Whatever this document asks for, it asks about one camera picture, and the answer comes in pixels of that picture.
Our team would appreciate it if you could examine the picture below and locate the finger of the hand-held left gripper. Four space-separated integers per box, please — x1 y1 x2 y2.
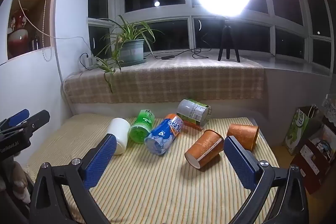
5 110 50 136
0 109 30 131

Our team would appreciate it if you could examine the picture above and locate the white window frame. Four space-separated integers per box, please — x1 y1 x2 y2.
88 0 334 75

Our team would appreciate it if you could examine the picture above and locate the black power cable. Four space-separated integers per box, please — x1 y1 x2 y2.
147 48 219 61

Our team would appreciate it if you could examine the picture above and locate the green paper bag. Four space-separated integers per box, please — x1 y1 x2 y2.
282 105 323 156

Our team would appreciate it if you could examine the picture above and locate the white cable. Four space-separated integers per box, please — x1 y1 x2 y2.
18 0 93 56

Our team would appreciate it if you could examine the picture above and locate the black tripod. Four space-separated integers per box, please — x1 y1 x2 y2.
218 18 240 63

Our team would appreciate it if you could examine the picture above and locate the striped yellow mat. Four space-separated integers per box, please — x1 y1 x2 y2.
26 113 280 224

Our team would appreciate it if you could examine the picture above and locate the person's left hand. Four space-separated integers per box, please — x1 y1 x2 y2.
0 157 32 204

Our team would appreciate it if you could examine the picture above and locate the dark red box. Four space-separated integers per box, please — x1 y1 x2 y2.
290 124 336 195

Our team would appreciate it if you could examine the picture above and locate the wooden wall shelf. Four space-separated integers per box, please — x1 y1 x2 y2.
0 0 66 60

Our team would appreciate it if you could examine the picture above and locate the silver cup with green label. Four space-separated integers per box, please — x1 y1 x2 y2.
176 99 212 131

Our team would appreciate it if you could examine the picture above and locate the checked beige cloth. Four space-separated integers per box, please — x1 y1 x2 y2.
64 55 265 104

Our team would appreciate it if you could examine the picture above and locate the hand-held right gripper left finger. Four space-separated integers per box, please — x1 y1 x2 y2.
29 133 117 224

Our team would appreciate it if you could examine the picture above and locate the potted spider plant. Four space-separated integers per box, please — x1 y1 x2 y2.
93 15 164 93

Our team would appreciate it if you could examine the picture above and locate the dark bottle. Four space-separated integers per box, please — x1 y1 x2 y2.
31 34 40 51

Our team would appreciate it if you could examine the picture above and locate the blue printed cup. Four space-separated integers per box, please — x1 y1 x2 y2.
144 113 185 156

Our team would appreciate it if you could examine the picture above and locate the green plastic cup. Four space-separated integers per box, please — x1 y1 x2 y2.
129 109 155 144

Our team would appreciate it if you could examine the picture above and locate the orange patterned paper cup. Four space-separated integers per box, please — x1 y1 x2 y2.
226 123 260 151
184 130 224 169

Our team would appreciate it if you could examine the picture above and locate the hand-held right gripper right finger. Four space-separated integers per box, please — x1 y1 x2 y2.
223 135 308 224

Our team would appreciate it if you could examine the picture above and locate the white cup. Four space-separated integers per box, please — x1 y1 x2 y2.
106 118 131 155

